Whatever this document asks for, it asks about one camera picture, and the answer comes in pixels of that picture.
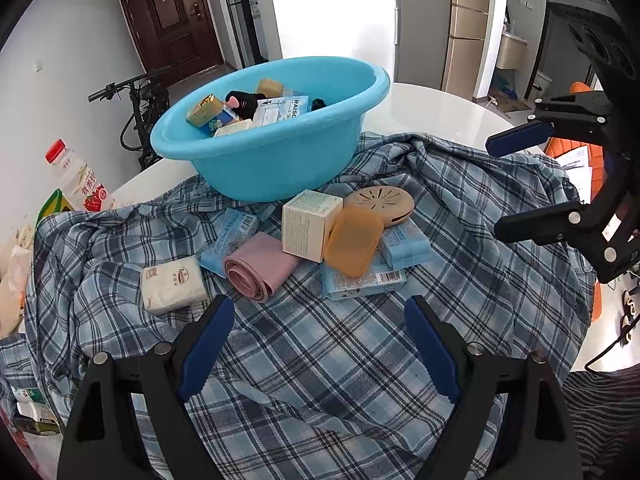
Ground beige sink cabinet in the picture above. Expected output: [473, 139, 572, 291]
[497, 30, 532, 72]

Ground blue plaid shirt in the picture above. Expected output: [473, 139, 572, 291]
[0, 131, 599, 480]

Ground black-framed glass sliding door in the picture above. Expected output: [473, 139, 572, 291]
[217, 0, 282, 69]

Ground red-capped milk drink bottle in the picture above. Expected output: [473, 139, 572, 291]
[45, 139, 114, 212]

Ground light blue printed box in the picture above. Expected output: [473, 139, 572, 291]
[252, 95, 312, 127]

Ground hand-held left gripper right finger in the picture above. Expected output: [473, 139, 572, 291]
[404, 295, 583, 480]

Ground beige cat-face plastic case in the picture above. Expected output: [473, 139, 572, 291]
[342, 186, 416, 224]

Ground small white green-label bottle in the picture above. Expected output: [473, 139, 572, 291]
[14, 399, 62, 423]

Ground blue wet wipe packet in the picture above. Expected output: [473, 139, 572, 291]
[320, 255, 407, 302]
[380, 217, 432, 271]
[200, 207, 262, 279]

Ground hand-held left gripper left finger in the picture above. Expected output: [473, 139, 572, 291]
[57, 295, 235, 480]

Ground white desktop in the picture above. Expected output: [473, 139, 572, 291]
[107, 81, 557, 212]

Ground black bicycle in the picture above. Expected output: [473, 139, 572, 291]
[89, 66, 174, 171]

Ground plastic bag of bread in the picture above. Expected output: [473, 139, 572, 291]
[0, 225, 37, 339]

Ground orange chair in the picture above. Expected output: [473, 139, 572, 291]
[544, 81, 603, 322]

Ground dark brown entrance door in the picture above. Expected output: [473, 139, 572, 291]
[117, 0, 224, 74]

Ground blue plastic basin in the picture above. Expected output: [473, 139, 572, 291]
[150, 56, 391, 204]

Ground orange translucent soap box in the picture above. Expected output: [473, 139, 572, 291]
[324, 206, 384, 278]

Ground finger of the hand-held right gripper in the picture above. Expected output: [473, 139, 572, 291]
[486, 89, 609, 158]
[494, 200, 619, 262]

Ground gold refrigerator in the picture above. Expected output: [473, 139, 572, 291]
[442, 0, 507, 102]

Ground dark striped clothing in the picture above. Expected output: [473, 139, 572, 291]
[564, 367, 640, 480]

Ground white tissue pack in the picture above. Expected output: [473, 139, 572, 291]
[140, 255, 207, 315]

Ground black cable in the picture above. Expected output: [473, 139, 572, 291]
[584, 327, 634, 374]

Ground gold and blue box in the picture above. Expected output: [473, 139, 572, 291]
[186, 92, 237, 132]

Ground beige cardboard box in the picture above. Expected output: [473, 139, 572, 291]
[281, 189, 345, 264]

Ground black plush toy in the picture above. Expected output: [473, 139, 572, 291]
[225, 90, 271, 112]

